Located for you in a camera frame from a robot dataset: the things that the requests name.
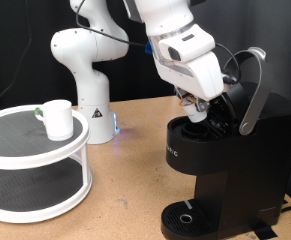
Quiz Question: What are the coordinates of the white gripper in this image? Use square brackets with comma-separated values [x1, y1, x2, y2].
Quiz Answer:
[151, 39, 225, 113]

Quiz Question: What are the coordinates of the black Keurig coffee machine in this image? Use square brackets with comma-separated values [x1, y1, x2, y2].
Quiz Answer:
[160, 46, 291, 240]

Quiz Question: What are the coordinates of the white mug green tape handle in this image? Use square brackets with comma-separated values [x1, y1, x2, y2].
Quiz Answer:
[34, 99, 75, 142]

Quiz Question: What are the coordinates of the white two-tier turntable shelf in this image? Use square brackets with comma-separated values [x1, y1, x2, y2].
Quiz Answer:
[0, 104, 94, 224]

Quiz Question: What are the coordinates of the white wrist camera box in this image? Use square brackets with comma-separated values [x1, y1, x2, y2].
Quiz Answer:
[158, 32, 217, 65]

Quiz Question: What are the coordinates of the black looped gripper cable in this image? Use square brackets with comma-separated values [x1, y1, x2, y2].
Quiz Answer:
[215, 43, 242, 85]

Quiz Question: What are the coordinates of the blue cable connector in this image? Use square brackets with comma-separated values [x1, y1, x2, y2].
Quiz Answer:
[144, 40, 154, 55]

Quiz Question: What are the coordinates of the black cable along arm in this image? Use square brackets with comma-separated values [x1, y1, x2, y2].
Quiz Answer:
[75, 0, 149, 48]

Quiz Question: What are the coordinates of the black power cable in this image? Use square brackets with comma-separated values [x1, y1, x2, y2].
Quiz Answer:
[279, 199, 291, 214]

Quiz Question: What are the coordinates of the thin black hanging cable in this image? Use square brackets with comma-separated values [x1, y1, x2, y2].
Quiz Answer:
[0, 0, 35, 108]

